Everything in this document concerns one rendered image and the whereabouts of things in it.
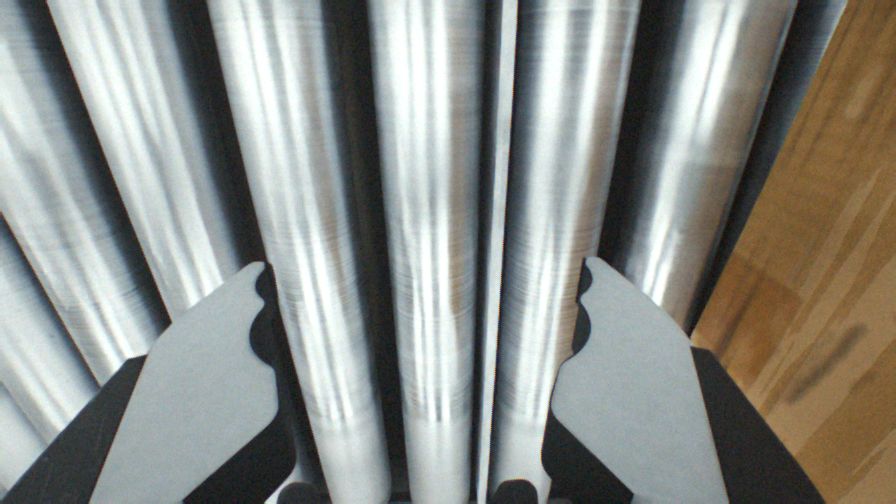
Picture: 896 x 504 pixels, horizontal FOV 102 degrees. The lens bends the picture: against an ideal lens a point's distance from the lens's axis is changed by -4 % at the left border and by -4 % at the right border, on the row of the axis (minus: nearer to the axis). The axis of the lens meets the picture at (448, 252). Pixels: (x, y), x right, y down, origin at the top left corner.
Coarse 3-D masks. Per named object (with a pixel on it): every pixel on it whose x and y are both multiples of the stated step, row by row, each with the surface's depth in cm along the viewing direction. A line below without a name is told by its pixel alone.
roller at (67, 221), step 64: (0, 0) 14; (0, 64) 15; (64, 64) 17; (0, 128) 16; (64, 128) 17; (0, 192) 17; (64, 192) 18; (64, 256) 18; (128, 256) 21; (64, 320) 20; (128, 320) 21
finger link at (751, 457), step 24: (696, 360) 8; (720, 384) 7; (720, 408) 7; (744, 408) 6; (720, 432) 6; (744, 432) 6; (768, 432) 6; (720, 456) 6; (744, 456) 6; (768, 456) 6; (792, 456) 6; (744, 480) 5; (768, 480) 5; (792, 480) 5
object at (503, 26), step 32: (512, 0) 14; (512, 32) 15; (512, 64) 15; (512, 96) 16; (480, 192) 24; (480, 224) 24; (480, 256) 24; (480, 288) 25; (480, 320) 25; (480, 352) 26; (480, 384) 26; (480, 416) 26; (480, 448) 26; (480, 480) 28
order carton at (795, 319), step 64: (832, 64) 14; (832, 128) 14; (768, 192) 17; (832, 192) 14; (768, 256) 17; (832, 256) 14; (704, 320) 20; (768, 320) 16; (832, 320) 14; (768, 384) 16; (832, 384) 13; (832, 448) 13
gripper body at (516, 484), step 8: (512, 480) 5; (520, 480) 5; (288, 488) 5; (296, 488) 5; (304, 488) 5; (312, 488) 5; (504, 488) 5; (512, 488) 5; (520, 488) 5; (528, 488) 5; (280, 496) 5; (288, 496) 5; (296, 496) 5; (304, 496) 5; (312, 496) 5; (496, 496) 5; (504, 496) 5; (512, 496) 5; (520, 496) 5; (528, 496) 5; (536, 496) 5
